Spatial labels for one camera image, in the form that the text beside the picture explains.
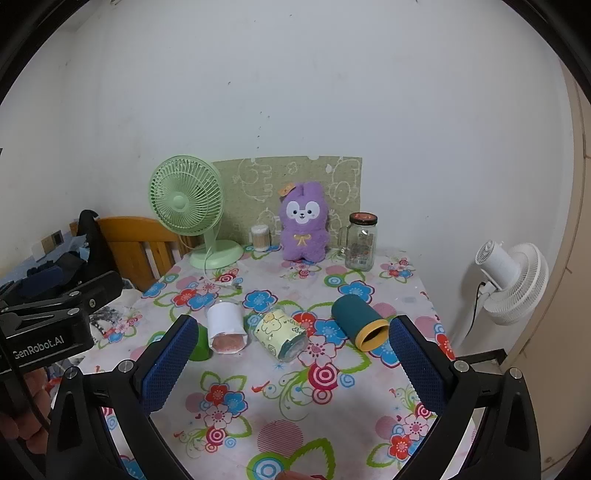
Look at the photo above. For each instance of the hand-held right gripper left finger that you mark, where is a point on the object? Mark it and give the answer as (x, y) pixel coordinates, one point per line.
(167, 367)

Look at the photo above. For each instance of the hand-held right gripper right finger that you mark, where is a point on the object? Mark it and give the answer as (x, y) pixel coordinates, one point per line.
(418, 367)

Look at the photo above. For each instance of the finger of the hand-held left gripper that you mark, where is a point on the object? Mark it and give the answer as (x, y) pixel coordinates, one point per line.
(99, 288)

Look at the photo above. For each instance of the green cup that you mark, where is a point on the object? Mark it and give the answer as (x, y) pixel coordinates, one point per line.
(202, 346)

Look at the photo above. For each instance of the white wrapped pink cup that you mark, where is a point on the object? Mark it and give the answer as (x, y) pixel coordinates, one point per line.
(225, 321)

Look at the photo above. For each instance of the teal cup with yellow rim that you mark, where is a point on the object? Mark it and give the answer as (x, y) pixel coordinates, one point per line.
(353, 318)

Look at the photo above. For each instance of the glass cup with yellow label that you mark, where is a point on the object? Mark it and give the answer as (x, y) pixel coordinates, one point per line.
(277, 330)

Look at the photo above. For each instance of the person's left hand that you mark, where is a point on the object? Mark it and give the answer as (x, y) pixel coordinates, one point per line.
(36, 429)

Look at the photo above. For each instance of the black bag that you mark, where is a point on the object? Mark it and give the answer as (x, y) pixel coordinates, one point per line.
(94, 240)

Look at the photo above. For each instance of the dark blue cloth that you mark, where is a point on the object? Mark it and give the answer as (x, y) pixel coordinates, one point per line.
(44, 277)

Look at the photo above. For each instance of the green desk fan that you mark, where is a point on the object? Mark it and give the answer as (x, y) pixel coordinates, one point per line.
(184, 198)

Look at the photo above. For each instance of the floral tablecloth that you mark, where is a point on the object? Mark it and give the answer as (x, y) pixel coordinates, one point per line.
(286, 406)

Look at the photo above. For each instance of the white clip fan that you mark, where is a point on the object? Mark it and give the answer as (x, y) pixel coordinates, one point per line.
(512, 281)

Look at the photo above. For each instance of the glass jar mug with lid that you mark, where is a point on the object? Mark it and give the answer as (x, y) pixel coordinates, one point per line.
(360, 244)

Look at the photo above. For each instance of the cotton swab container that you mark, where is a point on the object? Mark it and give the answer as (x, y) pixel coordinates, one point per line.
(260, 237)

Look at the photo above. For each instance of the purple plush toy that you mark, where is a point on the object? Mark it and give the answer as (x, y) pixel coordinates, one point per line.
(304, 230)

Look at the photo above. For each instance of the wall socket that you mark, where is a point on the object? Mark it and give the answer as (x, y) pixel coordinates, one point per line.
(51, 241)

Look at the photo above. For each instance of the black metal frame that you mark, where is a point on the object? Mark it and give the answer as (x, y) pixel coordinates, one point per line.
(485, 356)

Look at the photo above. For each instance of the beige door frame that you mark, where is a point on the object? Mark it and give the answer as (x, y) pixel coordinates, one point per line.
(572, 277)

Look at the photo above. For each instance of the green printed wall board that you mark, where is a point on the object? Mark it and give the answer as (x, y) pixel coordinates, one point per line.
(249, 184)

